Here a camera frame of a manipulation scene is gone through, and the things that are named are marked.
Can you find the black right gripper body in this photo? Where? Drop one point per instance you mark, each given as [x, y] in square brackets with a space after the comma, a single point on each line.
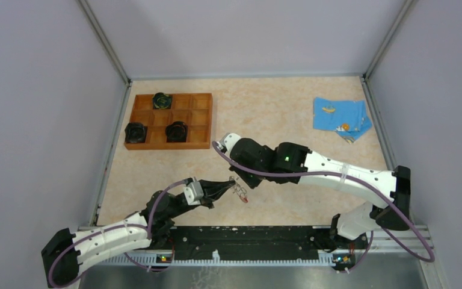
[252, 178]

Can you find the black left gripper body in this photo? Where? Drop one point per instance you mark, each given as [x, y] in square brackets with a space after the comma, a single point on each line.
[206, 201]

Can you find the large metal keyring red grip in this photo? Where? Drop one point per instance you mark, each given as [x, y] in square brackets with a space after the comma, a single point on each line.
[238, 190]

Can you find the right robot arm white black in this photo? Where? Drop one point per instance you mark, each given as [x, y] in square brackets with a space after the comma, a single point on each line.
[386, 193]

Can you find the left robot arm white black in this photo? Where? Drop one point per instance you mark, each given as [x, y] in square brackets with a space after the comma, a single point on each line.
[69, 254]

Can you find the dark rolled item front middle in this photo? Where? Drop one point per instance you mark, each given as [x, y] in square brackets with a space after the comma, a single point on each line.
[176, 132]

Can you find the wooden compartment tray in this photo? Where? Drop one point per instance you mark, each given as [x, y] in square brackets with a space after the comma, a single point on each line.
[195, 109]

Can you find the dark rolled item front left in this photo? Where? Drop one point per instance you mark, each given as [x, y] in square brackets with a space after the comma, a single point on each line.
[135, 132]

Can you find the dark green rolled item back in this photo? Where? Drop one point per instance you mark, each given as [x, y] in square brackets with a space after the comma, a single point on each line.
[162, 101]

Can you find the blue cartoon print cloth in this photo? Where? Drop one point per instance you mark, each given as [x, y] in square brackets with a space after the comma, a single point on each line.
[348, 119]

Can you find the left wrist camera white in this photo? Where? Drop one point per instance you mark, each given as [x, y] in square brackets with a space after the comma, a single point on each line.
[193, 192]

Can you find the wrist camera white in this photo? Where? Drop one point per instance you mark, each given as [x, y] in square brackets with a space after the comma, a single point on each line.
[228, 141]
[193, 192]

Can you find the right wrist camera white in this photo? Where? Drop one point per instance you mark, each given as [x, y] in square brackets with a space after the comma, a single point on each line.
[228, 141]

